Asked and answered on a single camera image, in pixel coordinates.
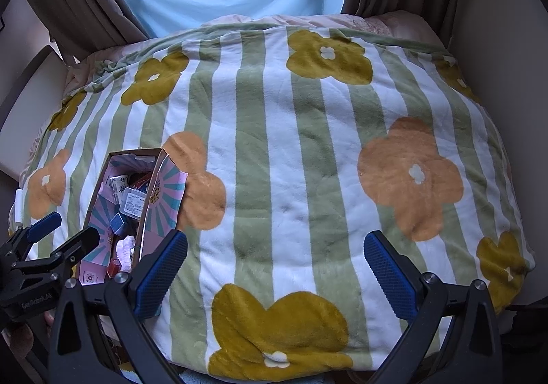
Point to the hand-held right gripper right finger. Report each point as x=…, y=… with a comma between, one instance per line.
x=387, y=277

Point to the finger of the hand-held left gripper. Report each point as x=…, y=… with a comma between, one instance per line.
x=43, y=225
x=79, y=240

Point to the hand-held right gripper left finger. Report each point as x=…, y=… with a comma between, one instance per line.
x=162, y=272

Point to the small dark blue box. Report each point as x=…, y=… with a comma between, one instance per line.
x=117, y=225

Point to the white and black sock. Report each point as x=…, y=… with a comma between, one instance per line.
x=126, y=250

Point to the clear plastic case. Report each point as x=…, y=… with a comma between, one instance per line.
x=133, y=205

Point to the pink and teal cardboard box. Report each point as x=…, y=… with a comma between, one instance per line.
x=165, y=195

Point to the person's left hand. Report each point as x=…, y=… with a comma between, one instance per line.
x=19, y=337

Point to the pink and white card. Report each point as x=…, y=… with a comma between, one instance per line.
x=92, y=273

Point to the small white carton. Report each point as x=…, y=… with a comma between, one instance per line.
x=115, y=188

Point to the green striped flower blanket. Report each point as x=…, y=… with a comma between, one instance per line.
x=299, y=153

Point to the pink quilt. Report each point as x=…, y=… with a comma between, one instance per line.
x=385, y=22

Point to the white bed frame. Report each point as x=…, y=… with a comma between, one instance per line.
x=30, y=110

